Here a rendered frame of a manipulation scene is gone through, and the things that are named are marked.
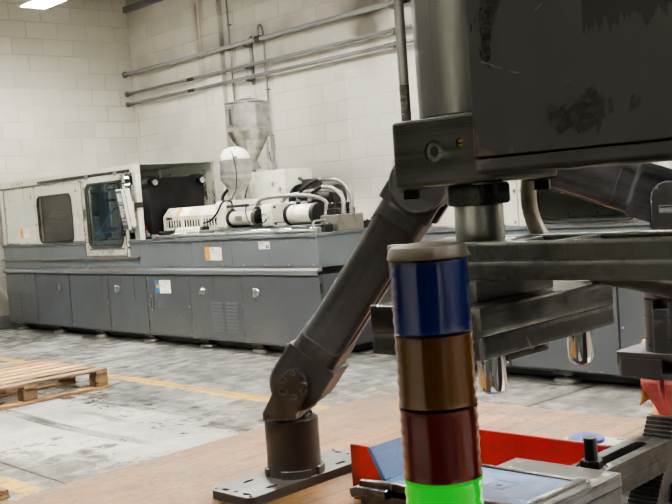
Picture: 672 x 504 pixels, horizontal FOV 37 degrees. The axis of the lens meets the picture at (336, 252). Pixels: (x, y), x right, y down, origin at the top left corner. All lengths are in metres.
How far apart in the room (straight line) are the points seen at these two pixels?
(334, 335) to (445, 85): 0.45
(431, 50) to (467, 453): 0.35
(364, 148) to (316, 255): 2.59
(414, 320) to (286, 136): 10.46
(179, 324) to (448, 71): 8.55
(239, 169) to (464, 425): 8.42
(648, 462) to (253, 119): 8.41
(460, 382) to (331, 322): 0.65
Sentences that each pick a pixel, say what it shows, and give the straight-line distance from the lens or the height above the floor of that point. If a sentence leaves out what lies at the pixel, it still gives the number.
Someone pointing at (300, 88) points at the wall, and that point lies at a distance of 10.75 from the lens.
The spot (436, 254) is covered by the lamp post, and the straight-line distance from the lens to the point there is 0.46.
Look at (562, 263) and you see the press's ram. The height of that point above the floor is 1.17.
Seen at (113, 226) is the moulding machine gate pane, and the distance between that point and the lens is 10.02.
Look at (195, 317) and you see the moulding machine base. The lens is 9.01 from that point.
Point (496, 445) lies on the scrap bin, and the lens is 1.12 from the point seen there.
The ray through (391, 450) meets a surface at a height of 1.01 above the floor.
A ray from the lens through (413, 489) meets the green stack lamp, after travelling 0.49.
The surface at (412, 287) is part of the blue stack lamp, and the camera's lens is 0.47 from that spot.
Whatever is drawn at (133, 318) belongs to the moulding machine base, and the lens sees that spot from 9.89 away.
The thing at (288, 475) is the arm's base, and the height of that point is 0.92.
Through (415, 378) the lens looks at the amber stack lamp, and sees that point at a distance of 0.47.
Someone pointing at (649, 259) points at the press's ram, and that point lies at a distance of 0.66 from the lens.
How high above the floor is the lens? 1.22
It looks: 3 degrees down
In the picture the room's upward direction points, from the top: 4 degrees counter-clockwise
